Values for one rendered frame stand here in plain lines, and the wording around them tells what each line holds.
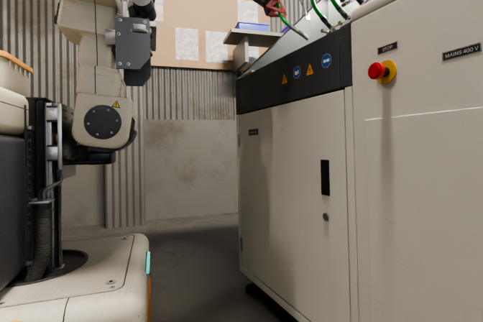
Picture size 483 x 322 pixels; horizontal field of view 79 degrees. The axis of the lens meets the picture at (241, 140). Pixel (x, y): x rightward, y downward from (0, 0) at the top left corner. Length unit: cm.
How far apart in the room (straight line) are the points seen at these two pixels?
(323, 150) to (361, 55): 27
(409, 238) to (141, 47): 87
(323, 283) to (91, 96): 87
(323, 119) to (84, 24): 78
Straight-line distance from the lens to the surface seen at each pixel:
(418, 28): 72
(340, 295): 93
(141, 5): 136
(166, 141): 277
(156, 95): 282
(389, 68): 73
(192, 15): 305
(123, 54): 100
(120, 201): 266
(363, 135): 77
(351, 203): 81
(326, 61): 88
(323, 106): 87
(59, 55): 299
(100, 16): 109
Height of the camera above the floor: 64
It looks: 1 degrees up
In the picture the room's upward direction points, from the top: 1 degrees counter-clockwise
